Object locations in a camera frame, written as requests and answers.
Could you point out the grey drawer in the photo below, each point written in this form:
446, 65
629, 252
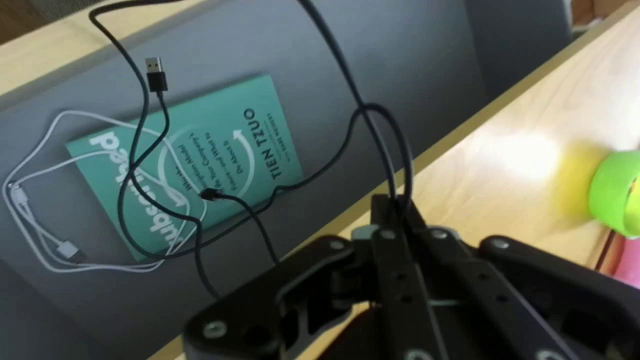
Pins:
410, 50

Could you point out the green tape roll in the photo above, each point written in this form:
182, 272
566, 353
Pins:
612, 192

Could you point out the teal book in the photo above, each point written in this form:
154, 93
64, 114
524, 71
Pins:
225, 115

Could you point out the pink object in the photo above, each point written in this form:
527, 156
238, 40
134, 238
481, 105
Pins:
627, 265

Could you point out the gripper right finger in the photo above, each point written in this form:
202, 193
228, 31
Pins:
525, 295

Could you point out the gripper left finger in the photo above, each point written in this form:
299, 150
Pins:
310, 280

